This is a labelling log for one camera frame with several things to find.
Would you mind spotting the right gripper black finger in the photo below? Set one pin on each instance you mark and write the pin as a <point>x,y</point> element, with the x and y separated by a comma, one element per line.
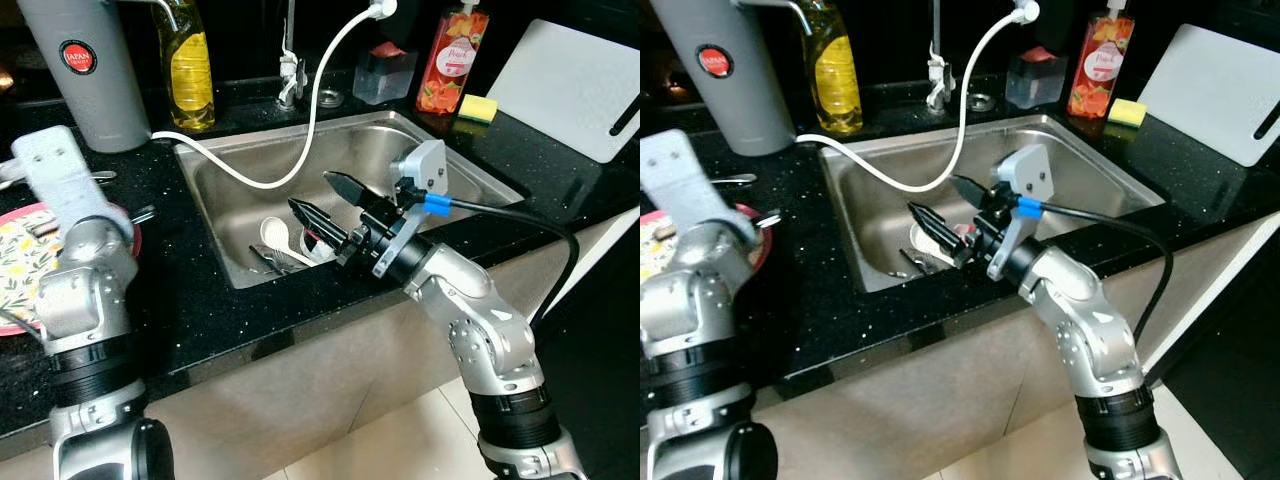
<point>940,230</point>
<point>352,192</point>
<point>978,196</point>
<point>320,225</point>

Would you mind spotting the lemon pattern plate red rim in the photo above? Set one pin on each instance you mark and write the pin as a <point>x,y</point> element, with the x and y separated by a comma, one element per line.
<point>655,255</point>
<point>20,265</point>

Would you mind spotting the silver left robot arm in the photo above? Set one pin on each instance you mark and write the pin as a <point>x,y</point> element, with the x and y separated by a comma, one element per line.
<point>690,310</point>
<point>90,290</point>

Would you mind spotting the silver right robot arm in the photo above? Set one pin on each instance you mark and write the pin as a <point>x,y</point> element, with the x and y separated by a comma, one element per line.
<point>1085,300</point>
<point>480,320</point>

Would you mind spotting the white spoon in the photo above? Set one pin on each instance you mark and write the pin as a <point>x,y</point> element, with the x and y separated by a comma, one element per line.
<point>273,232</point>
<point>922,246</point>

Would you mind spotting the metal cutlery piece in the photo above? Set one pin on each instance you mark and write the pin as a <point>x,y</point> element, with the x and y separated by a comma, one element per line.
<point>270,260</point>
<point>915,263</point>

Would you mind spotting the stainless steel sink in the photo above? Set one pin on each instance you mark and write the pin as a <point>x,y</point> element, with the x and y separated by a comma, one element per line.
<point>1090,185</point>
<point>350,150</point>

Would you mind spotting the clear plastic soap container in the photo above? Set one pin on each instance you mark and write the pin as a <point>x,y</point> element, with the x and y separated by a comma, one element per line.
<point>1035,85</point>
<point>385,80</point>

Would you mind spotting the chrome faucet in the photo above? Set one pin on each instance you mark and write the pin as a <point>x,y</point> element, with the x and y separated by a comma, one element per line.
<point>939,80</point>
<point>291,75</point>

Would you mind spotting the yellow sponge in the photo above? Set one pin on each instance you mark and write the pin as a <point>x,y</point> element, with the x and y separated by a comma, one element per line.
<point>1128,112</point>
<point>478,108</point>

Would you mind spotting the orange peach soap bottle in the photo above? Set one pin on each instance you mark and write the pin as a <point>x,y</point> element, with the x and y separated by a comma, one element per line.
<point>450,70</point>
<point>1098,70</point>

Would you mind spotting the metal fork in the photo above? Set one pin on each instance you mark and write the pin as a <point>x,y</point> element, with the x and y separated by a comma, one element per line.
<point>143,214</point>
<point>770,217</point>

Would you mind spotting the yellow liquid plastic bottle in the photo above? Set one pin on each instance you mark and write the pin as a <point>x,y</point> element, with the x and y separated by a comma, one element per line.
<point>838,90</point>
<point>190,85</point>

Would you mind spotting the metal spoon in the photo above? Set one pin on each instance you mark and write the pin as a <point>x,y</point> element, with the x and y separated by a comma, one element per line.
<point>735,180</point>
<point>103,177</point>

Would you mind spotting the white cutting board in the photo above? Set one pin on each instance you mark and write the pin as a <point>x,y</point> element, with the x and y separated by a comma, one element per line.
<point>570,90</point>
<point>1220,90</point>

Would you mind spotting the grey thermos jug red label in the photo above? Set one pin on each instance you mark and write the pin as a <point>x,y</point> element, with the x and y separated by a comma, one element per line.
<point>730,100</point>
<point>95,100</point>

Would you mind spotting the chrome curved spout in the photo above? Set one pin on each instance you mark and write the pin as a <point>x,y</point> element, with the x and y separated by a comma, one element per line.
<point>165,8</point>
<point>790,10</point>

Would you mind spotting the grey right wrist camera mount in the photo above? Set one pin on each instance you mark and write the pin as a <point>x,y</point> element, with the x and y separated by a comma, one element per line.
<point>425,165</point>
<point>1030,170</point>

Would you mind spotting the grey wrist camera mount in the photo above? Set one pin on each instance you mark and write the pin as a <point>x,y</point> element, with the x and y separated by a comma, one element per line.
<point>60,175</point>
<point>685,180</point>
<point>425,165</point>
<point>1030,170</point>

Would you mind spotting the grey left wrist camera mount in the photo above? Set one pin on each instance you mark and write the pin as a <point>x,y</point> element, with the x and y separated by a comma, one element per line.
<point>685,180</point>
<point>60,175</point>

